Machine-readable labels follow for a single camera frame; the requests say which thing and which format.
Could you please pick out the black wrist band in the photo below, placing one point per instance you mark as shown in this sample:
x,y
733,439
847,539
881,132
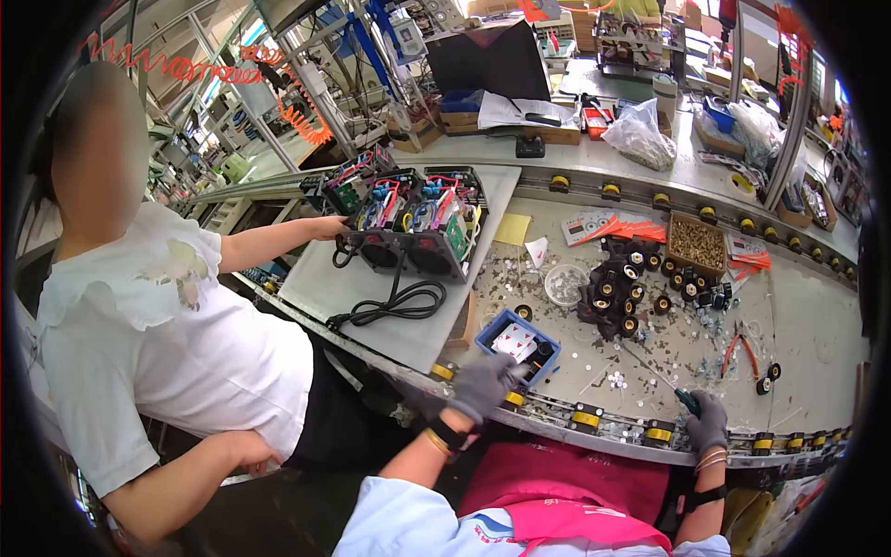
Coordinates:
x,y
703,497
447,435

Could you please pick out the stack of orange labels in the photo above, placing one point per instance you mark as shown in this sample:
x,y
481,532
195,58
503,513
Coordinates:
x,y
612,226
748,252

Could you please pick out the person's body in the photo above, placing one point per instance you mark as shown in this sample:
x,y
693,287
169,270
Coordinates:
x,y
557,501

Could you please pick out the wooden block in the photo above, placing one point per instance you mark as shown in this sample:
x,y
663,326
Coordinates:
x,y
463,324

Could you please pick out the red plastic box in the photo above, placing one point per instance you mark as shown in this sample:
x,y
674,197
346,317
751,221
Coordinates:
x,y
597,124

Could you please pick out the brown cardboard box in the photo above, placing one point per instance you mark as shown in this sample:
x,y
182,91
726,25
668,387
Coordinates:
x,y
415,132

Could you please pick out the person's left fingers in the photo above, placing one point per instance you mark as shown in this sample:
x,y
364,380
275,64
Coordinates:
x,y
510,369

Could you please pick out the clear round dish of screws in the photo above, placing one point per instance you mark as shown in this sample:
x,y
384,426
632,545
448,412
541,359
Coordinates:
x,y
565,284

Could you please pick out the blue plastic tray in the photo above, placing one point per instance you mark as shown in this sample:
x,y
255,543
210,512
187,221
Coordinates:
x,y
498,326

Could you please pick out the open black machine with fan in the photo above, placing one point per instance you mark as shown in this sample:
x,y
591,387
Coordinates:
x,y
445,230
348,184
379,223

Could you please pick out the black monitor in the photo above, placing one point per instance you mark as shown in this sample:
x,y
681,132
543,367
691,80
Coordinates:
x,y
487,62

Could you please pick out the person's right fingers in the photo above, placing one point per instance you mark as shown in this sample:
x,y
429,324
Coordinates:
x,y
703,404

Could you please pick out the single black round socket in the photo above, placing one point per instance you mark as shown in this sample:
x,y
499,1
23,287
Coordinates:
x,y
774,371
763,386
523,312

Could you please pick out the white paper sheets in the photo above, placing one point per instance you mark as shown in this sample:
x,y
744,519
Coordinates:
x,y
522,111

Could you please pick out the roll of tape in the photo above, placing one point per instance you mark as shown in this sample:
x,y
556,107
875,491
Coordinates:
x,y
742,185

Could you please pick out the cardboard box of brass nuts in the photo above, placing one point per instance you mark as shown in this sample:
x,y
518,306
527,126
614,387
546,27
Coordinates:
x,y
696,244

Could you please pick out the red and white label cards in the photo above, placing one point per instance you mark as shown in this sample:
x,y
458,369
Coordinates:
x,y
514,341

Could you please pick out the clear plastic bag of screws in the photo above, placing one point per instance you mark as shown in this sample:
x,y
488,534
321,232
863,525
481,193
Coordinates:
x,y
640,139

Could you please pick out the small black device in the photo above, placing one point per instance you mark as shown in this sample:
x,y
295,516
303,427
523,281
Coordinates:
x,y
530,146

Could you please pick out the pile of black round sockets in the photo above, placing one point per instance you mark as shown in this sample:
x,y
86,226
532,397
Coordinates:
x,y
616,285

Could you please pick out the conveyor rail with yellow rollers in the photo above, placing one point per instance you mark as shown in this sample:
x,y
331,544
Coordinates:
x,y
703,212
626,421

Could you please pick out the white paper scrap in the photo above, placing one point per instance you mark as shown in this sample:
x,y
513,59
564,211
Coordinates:
x,y
537,250

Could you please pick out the yellow paper note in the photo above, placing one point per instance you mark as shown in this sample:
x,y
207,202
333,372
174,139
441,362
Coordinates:
x,y
513,229

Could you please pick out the white cylinder container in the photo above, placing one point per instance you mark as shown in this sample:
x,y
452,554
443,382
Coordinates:
x,y
665,97

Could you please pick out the person's left hand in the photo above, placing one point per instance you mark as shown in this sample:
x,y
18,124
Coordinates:
x,y
484,390

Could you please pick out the person's right hand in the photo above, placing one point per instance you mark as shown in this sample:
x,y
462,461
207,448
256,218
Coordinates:
x,y
708,428

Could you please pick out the white foam board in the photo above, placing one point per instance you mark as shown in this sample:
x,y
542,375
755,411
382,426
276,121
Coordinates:
x,y
390,327

